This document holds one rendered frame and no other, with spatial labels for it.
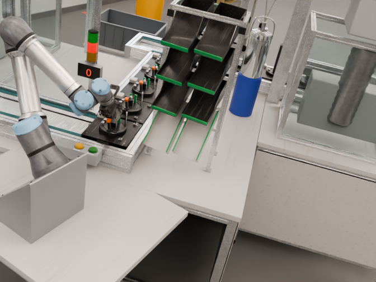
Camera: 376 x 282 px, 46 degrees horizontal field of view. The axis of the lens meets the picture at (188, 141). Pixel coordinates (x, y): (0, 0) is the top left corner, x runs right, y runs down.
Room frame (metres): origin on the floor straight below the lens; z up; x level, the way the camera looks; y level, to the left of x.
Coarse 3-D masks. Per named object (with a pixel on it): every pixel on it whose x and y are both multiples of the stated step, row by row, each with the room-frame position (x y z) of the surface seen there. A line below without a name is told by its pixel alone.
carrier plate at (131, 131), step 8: (96, 120) 1.99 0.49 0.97; (120, 120) 2.04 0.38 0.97; (88, 128) 1.90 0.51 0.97; (96, 128) 1.91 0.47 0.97; (128, 128) 1.98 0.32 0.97; (136, 128) 1.99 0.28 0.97; (88, 136) 1.83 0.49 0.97; (96, 136) 1.84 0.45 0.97; (104, 136) 1.86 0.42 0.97; (120, 136) 1.89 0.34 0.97; (128, 136) 1.90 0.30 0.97; (112, 144) 1.81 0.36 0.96; (120, 144) 1.81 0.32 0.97; (128, 144) 1.83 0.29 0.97
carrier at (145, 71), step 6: (144, 66) 2.77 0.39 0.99; (156, 66) 2.67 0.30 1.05; (138, 72) 2.69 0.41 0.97; (144, 72) 2.71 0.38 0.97; (150, 72) 2.69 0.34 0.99; (156, 72) 2.66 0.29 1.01; (138, 78) 2.60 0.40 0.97; (150, 78) 2.61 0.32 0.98; (156, 78) 2.61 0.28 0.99; (156, 84) 2.56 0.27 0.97
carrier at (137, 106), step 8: (120, 96) 2.28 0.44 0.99; (136, 96) 2.23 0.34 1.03; (120, 104) 2.17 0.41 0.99; (128, 104) 2.18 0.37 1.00; (136, 104) 2.22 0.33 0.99; (144, 104) 2.27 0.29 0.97; (128, 112) 2.12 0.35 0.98; (136, 112) 2.14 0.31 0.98; (144, 112) 2.18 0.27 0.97; (128, 120) 2.07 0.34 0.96; (136, 120) 2.07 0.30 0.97; (144, 120) 2.09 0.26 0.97
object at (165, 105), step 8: (192, 72) 2.05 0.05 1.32; (168, 88) 1.96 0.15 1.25; (176, 88) 1.97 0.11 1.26; (184, 88) 1.97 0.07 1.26; (192, 88) 1.96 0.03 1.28; (160, 96) 1.91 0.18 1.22; (168, 96) 1.92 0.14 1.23; (176, 96) 1.92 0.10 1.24; (184, 96) 1.93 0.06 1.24; (152, 104) 1.84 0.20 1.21; (160, 104) 1.87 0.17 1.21; (168, 104) 1.87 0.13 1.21; (176, 104) 1.88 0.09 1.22; (168, 112) 1.81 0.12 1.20; (176, 112) 1.81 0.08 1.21
